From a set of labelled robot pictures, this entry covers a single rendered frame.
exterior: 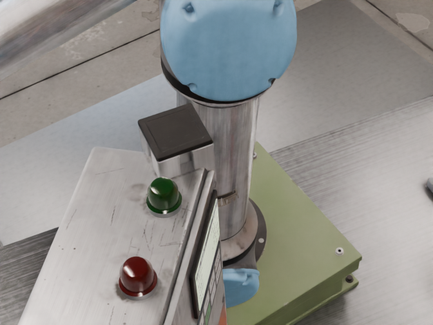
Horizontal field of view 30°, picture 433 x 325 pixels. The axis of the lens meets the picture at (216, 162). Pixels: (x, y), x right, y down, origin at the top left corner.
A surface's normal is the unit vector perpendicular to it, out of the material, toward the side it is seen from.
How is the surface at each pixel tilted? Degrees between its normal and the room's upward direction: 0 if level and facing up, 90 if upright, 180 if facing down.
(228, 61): 86
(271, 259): 4
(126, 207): 0
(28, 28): 72
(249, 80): 87
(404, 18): 0
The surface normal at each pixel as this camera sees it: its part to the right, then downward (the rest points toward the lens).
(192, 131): -0.05, -0.67
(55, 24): 0.03, 0.68
